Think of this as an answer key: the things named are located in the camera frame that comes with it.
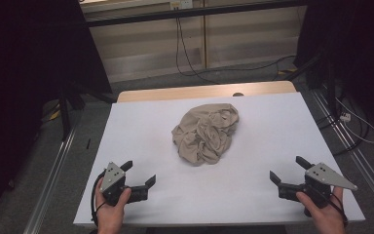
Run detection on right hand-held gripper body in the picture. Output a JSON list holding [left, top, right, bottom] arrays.
[[303, 162, 358, 218]]

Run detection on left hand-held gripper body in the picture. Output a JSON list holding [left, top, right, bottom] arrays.
[[98, 161, 131, 207]]

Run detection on beige shorts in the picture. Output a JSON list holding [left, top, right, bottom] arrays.
[[170, 102, 241, 167]]

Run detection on person's left hand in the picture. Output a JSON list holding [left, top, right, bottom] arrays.
[[95, 187, 132, 234]]

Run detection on person's right hand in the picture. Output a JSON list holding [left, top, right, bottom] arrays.
[[295, 187, 347, 234]]

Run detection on white table cover sheet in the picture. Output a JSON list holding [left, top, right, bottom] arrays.
[[72, 92, 366, 227]]

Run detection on black metal stand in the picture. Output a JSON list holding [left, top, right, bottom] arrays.
[[284, 52, 339, 112], [57, 87, 118, 141]]

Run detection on beige wooden cabinet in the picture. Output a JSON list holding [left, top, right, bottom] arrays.
[[79, 0, 308, 84]]

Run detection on black curtain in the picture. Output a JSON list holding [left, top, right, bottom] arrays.
[[293, 0, 374, 138], [0, 0, 113, 226]]

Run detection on black horizontal bar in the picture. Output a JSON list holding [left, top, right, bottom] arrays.
[[85, 0, 307, 28]]

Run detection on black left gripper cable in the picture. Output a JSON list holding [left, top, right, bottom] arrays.
[[90, 170, 109, 227]]

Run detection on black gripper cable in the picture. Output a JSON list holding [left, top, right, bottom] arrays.
[[322, 191, 350, 227], [90, 170, 109, 227]]

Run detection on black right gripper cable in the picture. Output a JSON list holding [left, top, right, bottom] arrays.
[[322, 191, 350, 227]]

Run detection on black floor cable bundle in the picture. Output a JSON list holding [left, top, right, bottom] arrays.
[[316, 93, 372, 157]]

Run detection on aluminium floor rail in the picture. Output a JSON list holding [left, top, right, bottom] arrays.
[[309, 88, 374, 215], [22, 126, 78, 234]]

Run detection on white floor cable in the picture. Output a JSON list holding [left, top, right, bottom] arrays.
[[334, 97, 374, 145]]

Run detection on black hanging cable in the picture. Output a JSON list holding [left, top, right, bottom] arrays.
[[174, 18, 221, 85], [177, 18, 297, 78]]

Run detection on white wall socket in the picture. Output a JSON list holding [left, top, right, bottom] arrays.
[[169, 0, 194, 10]]

